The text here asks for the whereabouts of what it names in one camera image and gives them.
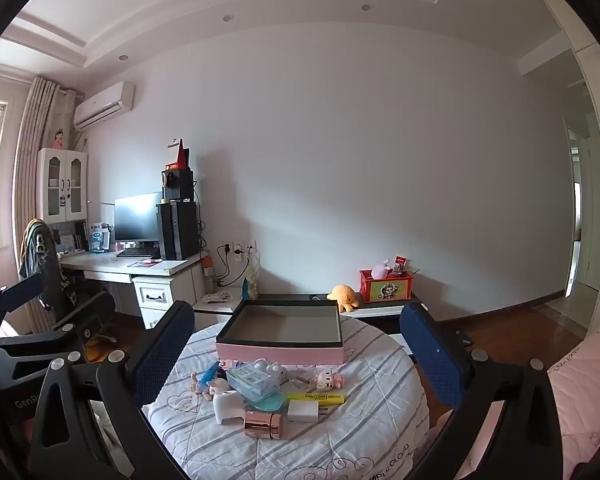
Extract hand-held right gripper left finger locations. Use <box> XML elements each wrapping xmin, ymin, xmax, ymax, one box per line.
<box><xmin>30</xmin><ymin>301</ymin><xmax>195</xmax><ymax>480</ymax></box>

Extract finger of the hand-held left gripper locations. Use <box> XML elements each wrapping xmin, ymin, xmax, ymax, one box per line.
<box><xmin>0</xmin><ymin>280</ymin><xmax>46</xmax><ymax>333</ymax></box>
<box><xmin>0</xmin><ymin>324</ymin><xmax>88</xmax><ymax>366</ymax></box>

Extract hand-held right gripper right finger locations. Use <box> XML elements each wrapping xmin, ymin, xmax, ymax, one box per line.
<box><xmin>400</xmin><ymin>302</ymin><xmax>563</xmax><ymax>480</ymax></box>

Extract pig figurine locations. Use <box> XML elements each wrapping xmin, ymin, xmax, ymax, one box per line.
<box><xmin>190</xmin><ymin>370</ymin><xmax>231</xmax><ymax>402</ymax></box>

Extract white tooth-shaped holder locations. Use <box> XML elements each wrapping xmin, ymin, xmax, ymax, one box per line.
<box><xmin>214</xmin><ymin>389</ymin><xmax>251</xmax><ymax>427</ymax></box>

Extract clear plastic card box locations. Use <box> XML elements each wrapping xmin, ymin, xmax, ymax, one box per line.
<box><xmin>225</xmin><ymin>362</ymin><xmax>281</xmax><ymax>401</ymax></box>

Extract white pink block toy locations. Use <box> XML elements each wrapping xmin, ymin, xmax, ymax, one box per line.
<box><xmin>315</xmin><ymin>367</ymin><xmax>346</xmax><ymax>391</ymax></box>

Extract pink box with green rim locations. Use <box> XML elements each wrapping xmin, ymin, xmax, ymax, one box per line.
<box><xmin>215</xmin><ymin>299</ymin><xmax>345</xmax><ymax>366</ymax></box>

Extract teal round case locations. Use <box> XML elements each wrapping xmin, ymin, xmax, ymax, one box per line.
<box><xmin>250</xmin><ymin>390</ymin><xmax>288</xmax><ymax>413</ymax></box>

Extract yellow highlighter box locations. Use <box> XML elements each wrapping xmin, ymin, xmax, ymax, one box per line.
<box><xmin>286</xmin><ymin>392</ymin><xmax>346</xmax><ymax>405</ymax></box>

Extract rose gold cylinder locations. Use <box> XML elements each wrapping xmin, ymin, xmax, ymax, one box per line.
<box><xmin>244</xmin><ymin>410</ymin><xmax>284</xmax><ymax>441</ymax></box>

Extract white square adapter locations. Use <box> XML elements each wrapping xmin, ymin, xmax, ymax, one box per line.
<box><xmin>287</xmin><ymin>400</ymin><xmax>322</xmax><ymax>423</ymax></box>

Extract dark jacket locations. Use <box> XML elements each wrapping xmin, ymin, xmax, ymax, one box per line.
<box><xmin>20</xmin><ymin>219</ymin><xmax>63</xmax><ymax>306</ymax></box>

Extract white desk with drawers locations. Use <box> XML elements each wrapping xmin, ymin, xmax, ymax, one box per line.
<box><xmin>60</xmin><ymin>247</ymin><xmax>208</xmax><ymax>331</ymax></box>

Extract white nightstand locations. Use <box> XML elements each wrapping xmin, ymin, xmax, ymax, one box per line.
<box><xmin>192</xmin><ymin>287</ymin><xmax>246</xmax><ymax>331</ymax></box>

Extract black office chair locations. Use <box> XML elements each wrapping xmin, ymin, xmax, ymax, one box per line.
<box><xmin>20</xmin><ymin>220</ymin><xmax>118</xmax><ymax>356</ymax></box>

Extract black white low cabinet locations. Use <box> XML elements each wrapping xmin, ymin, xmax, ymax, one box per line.
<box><xmin>255</xmin><ymin>291</ymin><xmax>422</xmax><ymax>336</ymax></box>

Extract red printed crate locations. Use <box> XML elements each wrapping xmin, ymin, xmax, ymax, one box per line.
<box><xmin>359</xmin><ymin>267</ymin><xmax>413</xmax><ymax>304</ymax></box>

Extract yellow octopus plush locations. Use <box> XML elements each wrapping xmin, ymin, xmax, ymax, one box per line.
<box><xmin>327</xmin><ymin>285</ymin><xmax>363</xmax><ymax>314</ymax></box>

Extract blue white box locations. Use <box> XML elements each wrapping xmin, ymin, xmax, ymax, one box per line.
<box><xmin>89</xmin><ymin>222</ymin><xmax>112</xmax><ymax>253</ymax></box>

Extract blue yellow snack bag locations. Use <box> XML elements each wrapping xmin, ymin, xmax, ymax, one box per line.
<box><xmin>241</xmin><ymin>266</ymin><xmax>261</xmax><ymax>301</ymax></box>

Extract black computer tower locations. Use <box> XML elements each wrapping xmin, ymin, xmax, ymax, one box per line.
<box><xmin>156</xmin><ymin>201</ymin><xmax>201</xmax><ymax>262</ymax></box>

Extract white glass-door cabinet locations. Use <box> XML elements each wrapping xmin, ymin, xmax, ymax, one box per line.
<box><xmin>36</xmin><ymin>148</ymin><xmax>89</xmax><ymax>225</ymax></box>

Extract black computer monitor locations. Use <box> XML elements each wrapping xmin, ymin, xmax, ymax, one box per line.
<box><xmin>114</xmin><ymin>191</ymin><xmax>163</xmax><ymax>245</ymax></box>

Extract pink printed blanket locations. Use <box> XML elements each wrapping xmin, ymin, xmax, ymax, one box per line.
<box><xmin>547</xmin><ymin>322</ymin><xmax>600</xmax><ymax>466</ymax></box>

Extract black speaker box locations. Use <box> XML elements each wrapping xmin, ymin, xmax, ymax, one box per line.
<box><xmin>161</xmin><ymin>169</ymin><xmax>195</xmax><ymax>202</ymax></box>

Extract beige curtain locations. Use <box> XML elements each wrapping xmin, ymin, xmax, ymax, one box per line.
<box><xmin>14</xmin><ymin>77</ymin><xmax>61</xmax><ymax>281</ymax></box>

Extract red triangular package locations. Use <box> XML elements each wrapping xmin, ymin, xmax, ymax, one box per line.
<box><xmin>166</xmin><ymin>138</ymin><xmax>191</xmax><ymax>171</ymax></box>

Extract white door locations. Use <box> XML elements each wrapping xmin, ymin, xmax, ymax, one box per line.
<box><xmin>562</xmin><ymin>127</ymin><xmax>597</xmax><ymax>306</ymax></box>

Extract white air conditioner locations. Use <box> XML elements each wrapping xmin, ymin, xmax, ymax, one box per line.
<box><xmin>73</xmin><ymin>81</ymin><xmax>135</xmax><ymax>131</ymax></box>

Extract black power cable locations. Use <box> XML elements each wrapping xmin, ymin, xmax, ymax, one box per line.
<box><xmin>214</xmin><ymin>246</ymin><xmax>231</xmax><ymax>281</ymax></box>

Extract white wall sockets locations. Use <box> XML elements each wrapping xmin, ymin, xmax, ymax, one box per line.
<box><xmin>219</xmin><ymin>241</ymin><xmax>257</xmax><ymax>262</ymax></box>

